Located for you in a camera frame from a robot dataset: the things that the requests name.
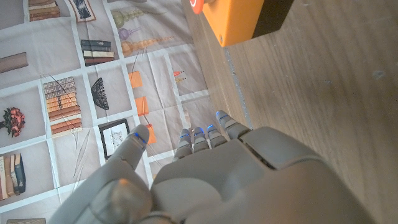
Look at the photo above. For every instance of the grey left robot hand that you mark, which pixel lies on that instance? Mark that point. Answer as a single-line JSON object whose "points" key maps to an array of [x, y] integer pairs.
{"points": [[233, 186]]}

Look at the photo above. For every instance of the orange emergency button box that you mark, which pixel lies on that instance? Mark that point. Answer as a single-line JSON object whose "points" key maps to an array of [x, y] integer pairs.
{"points": [[236, 21]]}

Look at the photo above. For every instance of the printed bookshelf backdrop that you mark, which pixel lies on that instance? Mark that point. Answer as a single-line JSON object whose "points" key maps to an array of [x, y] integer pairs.
{"points": [[62, 62]]}

